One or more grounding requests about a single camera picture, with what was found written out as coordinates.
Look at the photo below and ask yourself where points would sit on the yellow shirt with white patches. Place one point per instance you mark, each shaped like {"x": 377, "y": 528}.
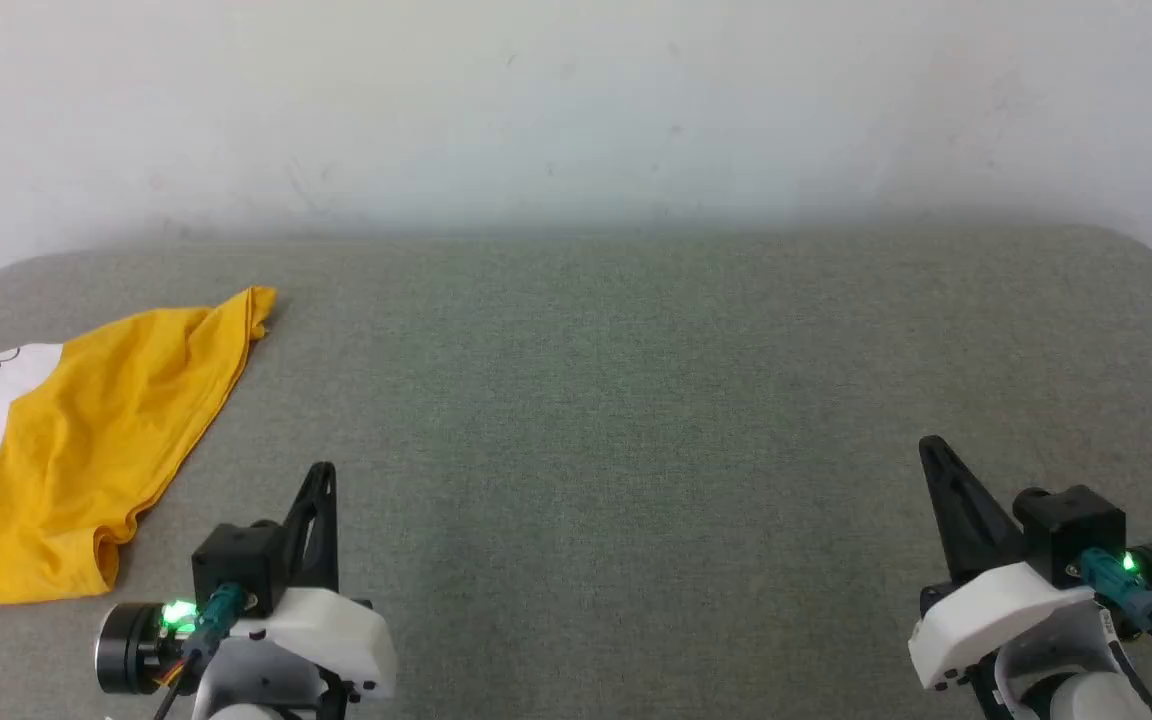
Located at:
{"x": 86, "y": 450}

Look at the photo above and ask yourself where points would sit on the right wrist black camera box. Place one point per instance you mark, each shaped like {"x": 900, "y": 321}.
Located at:
{"x": 1076, "y": 530}

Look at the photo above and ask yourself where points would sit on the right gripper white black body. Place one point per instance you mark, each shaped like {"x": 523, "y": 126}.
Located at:
{"x": 986, "y": 615}

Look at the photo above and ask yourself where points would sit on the grey fabric sofa cushion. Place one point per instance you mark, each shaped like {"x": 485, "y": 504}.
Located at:
{"x": 586, "y": 400}

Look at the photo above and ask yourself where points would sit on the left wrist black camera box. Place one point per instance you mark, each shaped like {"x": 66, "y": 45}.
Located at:
{"x": 236, "y": 560}

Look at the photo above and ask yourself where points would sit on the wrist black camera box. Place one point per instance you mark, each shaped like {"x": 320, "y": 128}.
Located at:
{"x": 236, "y": 560}
{"x": 1076, "y": 530}

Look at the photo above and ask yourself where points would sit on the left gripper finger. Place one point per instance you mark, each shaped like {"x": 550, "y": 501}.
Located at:
{"x": 321, "y": 540}

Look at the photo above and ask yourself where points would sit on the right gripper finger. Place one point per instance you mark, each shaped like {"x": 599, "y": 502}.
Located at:
{"x": 966, "y": 520}

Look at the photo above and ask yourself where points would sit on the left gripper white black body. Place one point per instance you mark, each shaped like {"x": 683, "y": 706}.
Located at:
{"x": 326, "y": 635}

